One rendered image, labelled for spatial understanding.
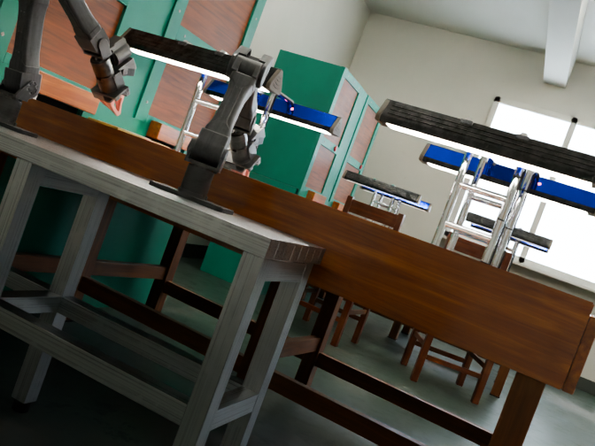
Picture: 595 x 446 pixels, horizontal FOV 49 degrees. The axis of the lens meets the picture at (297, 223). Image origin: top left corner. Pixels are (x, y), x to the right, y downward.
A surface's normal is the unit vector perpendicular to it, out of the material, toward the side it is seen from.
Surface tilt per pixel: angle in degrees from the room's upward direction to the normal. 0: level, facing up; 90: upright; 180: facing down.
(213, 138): 59
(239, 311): 90
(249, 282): 90
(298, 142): 90
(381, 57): 90
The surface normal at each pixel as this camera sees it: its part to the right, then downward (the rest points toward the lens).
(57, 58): 0.85, 0.33
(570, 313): -0.39, -0.11
